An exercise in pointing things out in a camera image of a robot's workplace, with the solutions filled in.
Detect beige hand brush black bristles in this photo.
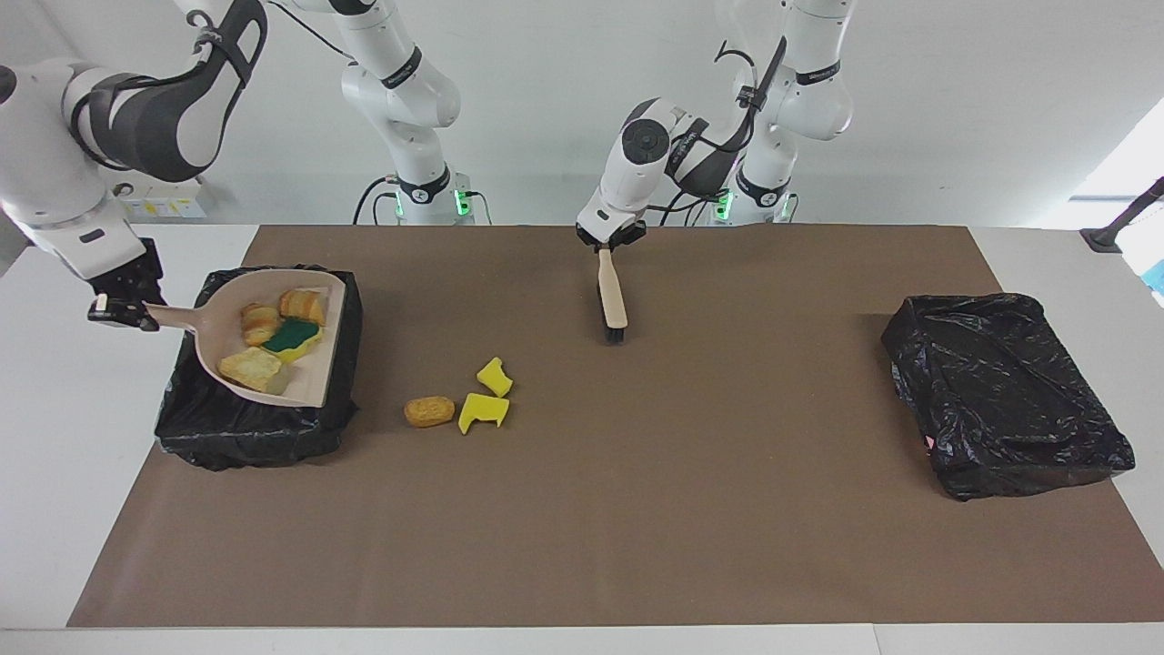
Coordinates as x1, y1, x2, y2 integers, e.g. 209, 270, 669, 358
596, 247, 630, 345

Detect beige plastic dustpan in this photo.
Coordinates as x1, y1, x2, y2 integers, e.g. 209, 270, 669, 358
144, 269, 348, 408

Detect orange striped croissant piece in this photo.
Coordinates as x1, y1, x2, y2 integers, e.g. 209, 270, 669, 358
240, 305, 281, 347
278, 289, 326, 327

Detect pale flaky bread piece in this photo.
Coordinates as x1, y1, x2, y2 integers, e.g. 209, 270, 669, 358
218, 348, 285, 394

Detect green yellow sponge piece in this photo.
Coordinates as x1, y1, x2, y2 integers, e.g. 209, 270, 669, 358
262, 318, 325, 363

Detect notched yellow sponge piece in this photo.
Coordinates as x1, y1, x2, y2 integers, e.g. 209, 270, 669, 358
457, 392, 510, 436

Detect brown bread roll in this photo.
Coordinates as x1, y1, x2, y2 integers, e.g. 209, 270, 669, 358
404, 396, 456, 428

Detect black bagged bin pink spot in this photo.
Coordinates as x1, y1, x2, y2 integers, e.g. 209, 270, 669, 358
880, 293, 1136, 502

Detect brown table mat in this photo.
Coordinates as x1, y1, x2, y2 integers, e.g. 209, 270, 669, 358
66, 224, 1164, 629

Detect white yellow wall socket box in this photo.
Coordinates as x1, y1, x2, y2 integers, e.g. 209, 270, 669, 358
118, 176, 208, 219

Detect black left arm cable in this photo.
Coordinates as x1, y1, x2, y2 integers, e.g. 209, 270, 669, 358
646, 36, 792, 224

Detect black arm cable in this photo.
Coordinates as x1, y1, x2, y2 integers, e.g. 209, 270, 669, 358
68, 0, 356, 174
646, 36, 792, 224

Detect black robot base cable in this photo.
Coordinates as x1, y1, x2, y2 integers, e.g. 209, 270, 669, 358
353, 176, 394, 227

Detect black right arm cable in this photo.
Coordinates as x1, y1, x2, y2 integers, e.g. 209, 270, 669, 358
68, 0, 356, 174

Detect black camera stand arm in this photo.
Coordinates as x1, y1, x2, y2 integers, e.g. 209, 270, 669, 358
1080, 177, 1164, 254

